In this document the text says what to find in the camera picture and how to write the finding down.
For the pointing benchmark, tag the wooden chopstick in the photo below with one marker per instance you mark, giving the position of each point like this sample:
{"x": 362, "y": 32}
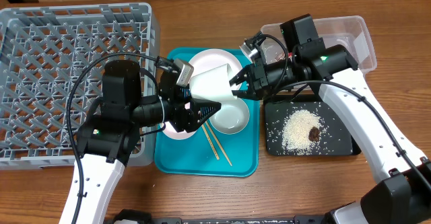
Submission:
{"x": 210, "y": 142}
{"x": 218, "y": 142}

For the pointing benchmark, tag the grey ceramic bowl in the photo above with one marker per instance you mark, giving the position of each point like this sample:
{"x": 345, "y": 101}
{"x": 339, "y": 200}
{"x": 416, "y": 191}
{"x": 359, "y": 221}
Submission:
{"x": 232, "y": 117}

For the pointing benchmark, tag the large white plate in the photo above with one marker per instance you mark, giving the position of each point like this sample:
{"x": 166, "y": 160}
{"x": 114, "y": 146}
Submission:
{"x": 212, "y": 58}

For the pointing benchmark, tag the teal serving tray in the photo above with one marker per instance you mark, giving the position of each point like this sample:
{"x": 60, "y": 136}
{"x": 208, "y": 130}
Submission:
{"x": 194, "y": 155}

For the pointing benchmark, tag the small pink-rimmed saucer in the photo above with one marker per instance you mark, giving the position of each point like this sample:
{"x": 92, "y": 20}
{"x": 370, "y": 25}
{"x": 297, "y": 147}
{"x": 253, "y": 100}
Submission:
{"x": 170, "y": 132}

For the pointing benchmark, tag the grey plastic dish rack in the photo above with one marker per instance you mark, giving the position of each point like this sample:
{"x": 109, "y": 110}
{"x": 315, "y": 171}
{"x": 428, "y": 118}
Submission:
{"x": 52, "y": 61}

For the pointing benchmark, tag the black waste tray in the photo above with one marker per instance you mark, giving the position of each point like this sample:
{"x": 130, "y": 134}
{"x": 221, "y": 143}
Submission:
{"x": 339, "y": 140}

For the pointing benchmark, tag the left wooden chopstick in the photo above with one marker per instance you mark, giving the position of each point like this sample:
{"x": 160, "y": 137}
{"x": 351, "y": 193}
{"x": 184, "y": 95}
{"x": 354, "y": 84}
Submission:
{"x": 210, "y": 142}

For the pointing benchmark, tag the white paper cup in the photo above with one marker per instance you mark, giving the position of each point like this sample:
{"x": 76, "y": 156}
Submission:
{"x": 213, "y": 85}

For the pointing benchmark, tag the clear plastic bin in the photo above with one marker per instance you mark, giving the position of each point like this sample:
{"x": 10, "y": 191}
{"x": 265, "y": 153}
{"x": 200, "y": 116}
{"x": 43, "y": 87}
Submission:
{"x": 349, "y": 31}

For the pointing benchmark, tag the pile of white rice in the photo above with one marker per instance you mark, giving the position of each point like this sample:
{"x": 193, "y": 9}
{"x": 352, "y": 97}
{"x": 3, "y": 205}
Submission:
{"x": 291, "y": 138}

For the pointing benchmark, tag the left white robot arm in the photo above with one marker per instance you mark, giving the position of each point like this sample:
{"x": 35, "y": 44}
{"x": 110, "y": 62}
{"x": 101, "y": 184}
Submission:
{"x": 105, "y": 141}

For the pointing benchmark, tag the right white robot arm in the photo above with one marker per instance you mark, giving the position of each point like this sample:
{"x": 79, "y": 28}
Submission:
{"x": 400, "y": 170}

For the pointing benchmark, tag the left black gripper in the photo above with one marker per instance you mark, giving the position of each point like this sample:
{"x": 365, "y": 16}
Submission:
{"x": 189, "y": 121}

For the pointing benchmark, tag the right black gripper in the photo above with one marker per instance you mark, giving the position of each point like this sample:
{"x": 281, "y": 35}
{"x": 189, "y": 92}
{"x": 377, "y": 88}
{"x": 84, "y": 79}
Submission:
{"x": 254, "y": 81}

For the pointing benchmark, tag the right wooden chopstick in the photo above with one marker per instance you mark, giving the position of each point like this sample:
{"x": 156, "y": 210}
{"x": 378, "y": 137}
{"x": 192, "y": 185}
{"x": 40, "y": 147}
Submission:
{"x": 218, "y": 142}

